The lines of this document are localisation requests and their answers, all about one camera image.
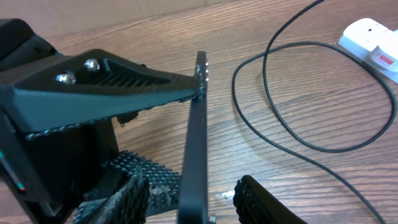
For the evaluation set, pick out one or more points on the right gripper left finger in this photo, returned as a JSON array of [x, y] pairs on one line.
[[116, 198]]

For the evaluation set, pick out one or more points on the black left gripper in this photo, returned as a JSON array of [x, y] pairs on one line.
[[56, 130]]

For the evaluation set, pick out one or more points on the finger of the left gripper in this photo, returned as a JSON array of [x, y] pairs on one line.
[[164, 184]]

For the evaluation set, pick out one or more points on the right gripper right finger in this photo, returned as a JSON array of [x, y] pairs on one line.
[[255, 205]]

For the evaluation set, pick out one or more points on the Samsung Galaxy smartphone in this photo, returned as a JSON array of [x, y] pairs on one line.
[[193, 197]]

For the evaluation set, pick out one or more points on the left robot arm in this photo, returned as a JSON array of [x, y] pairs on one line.
[[21, 43]]

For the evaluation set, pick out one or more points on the white charger plug adapter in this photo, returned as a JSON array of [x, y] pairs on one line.
[[385, 53]]

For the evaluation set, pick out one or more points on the white power strip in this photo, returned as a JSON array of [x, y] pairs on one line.
[[360, 38]]

